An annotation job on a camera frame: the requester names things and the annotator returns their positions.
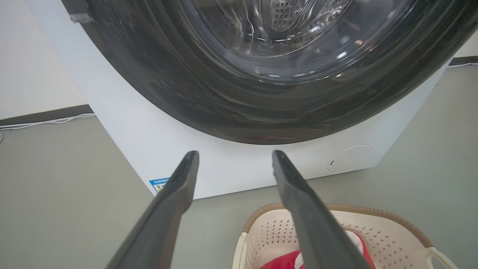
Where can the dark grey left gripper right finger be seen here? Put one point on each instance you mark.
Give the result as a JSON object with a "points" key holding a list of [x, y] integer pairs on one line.
{"points": [[317, 231]]}

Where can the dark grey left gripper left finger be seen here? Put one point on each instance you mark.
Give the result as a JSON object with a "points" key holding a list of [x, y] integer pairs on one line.
{"points": [[164, 216]]}

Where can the cream perforated plastic laundry basket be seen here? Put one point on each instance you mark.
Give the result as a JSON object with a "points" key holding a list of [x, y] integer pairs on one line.
{"points": [[269, 231]]}

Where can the blue energy label sticker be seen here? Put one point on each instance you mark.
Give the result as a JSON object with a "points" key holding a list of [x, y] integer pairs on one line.
{"points": [[158, 184]]}

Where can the red and white garment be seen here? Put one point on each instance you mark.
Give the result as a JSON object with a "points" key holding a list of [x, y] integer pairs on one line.
{"points": [[280, 262]]}

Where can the round white filter cover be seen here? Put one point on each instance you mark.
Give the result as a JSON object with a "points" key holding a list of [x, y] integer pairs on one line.
{"points": [[351, 158]]}

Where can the white front-load washing machine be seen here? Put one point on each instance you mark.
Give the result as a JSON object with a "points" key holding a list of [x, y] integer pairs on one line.
{"points": [[231, 168]]}

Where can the dark round glass washer door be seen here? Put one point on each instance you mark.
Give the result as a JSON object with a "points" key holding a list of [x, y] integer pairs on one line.
{"points": [[186, 93]]}

